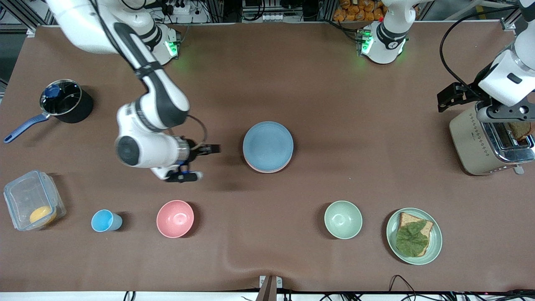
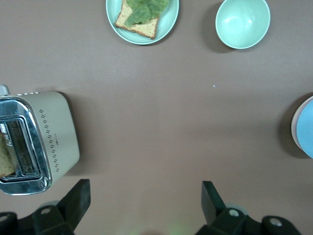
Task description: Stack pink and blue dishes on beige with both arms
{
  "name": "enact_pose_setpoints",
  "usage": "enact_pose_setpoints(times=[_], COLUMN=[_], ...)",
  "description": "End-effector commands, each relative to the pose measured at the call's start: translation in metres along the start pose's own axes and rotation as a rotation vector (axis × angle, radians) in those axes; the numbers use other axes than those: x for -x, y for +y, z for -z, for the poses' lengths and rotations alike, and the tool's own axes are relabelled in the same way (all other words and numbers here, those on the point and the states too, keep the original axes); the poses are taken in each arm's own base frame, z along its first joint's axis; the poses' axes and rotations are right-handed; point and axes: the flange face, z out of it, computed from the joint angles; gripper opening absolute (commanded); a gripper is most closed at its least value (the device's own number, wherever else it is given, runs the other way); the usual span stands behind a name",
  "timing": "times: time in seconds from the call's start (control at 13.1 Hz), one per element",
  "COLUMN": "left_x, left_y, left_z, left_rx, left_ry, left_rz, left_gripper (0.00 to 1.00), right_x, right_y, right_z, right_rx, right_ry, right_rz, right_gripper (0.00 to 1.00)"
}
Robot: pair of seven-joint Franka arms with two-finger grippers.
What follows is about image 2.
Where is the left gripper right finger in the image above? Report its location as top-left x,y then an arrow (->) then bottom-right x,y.
195,181 -> 260,235

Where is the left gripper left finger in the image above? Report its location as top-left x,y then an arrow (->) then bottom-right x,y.
33,179 -> 91,235

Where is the blue plate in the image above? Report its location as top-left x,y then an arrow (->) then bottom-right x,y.
294,100 -> 313,159

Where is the beige and chrome toaster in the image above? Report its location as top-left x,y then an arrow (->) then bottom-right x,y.
0,84 -> 81,196

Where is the brown toast slice in toaster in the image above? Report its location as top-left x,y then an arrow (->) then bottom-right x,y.
0,133 -> 16,178

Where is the beige plate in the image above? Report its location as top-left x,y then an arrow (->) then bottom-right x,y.
291,94 -> 313,157

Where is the brown table cover mat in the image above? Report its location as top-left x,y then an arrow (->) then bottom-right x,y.
0,0 -> 313,235

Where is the green bowl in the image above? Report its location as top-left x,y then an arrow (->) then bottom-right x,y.
215,0 -> 271,49

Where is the bread slice under lettuce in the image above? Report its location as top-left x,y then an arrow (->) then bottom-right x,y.
114,0 -> 161,40

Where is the green plate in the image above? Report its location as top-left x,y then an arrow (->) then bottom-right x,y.
105,0 -> 180,46

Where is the green lettuce leaf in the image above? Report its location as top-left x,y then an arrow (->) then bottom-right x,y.
124,0 -> 170,26

